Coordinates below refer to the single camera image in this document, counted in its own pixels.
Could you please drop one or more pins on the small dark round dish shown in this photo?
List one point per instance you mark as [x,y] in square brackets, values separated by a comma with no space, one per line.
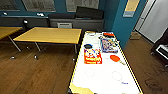
[88,46]

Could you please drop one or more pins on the white flat dish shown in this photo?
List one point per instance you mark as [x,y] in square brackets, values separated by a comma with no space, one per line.
[90,33]

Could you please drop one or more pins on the colourful board game box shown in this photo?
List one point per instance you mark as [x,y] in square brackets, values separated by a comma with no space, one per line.
[109,44]

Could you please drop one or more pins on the red flat box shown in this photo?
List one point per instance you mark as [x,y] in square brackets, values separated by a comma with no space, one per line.
[108,34]

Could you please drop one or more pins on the grey chair back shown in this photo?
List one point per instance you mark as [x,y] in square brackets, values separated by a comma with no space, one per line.
[64,25]

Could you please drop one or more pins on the dark grey sofa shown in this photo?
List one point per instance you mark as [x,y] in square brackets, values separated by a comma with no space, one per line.
[80,17]

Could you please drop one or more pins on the yellow wooden table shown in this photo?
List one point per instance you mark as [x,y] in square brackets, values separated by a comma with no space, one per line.
[48,35]
[8,32]

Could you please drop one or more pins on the yellow legged white game table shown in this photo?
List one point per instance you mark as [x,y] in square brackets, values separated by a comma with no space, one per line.
[103,81]

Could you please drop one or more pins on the interior glass window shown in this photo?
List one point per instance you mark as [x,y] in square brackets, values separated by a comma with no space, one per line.
[81,4]
[38,4]

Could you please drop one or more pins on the cardboard box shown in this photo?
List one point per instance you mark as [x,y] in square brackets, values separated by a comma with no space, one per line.
[135,35]

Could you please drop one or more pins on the yellow notice sheet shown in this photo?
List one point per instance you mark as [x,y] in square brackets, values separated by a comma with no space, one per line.
[131,8]

